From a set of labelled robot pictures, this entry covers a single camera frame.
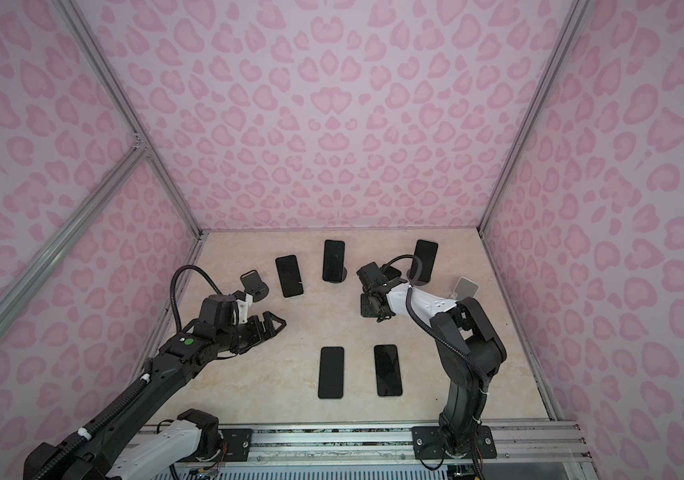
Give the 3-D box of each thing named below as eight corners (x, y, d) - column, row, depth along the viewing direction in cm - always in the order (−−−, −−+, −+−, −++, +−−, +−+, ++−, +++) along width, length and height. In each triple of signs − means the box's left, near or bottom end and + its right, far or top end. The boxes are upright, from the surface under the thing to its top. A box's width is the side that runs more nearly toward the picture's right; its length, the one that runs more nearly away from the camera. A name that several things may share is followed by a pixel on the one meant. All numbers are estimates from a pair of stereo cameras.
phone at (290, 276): (284, 298, 102) (277, 277, 93) (282, 280, 107) (275, 257, 97) (303, 294, 103) (298, 272, 94) (300, 276, 108) (295, 254, 98)
